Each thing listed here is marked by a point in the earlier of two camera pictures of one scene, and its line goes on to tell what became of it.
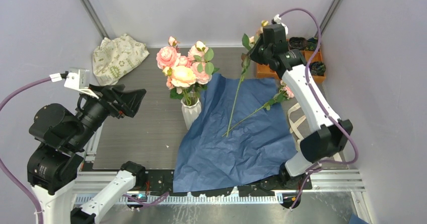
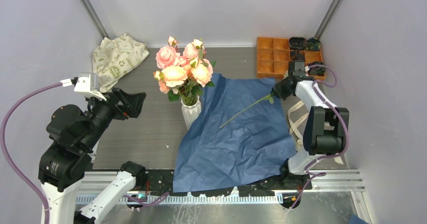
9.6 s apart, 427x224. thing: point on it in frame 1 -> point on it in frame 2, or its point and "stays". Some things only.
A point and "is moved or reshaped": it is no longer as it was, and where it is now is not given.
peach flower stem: [182, 82] is moved or reshaped
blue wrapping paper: [240, 134] stays
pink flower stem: [166, 56] stays
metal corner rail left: [90, 9] stays
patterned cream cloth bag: [114, 57] stays
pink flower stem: [248, 48] -> [201, 73]
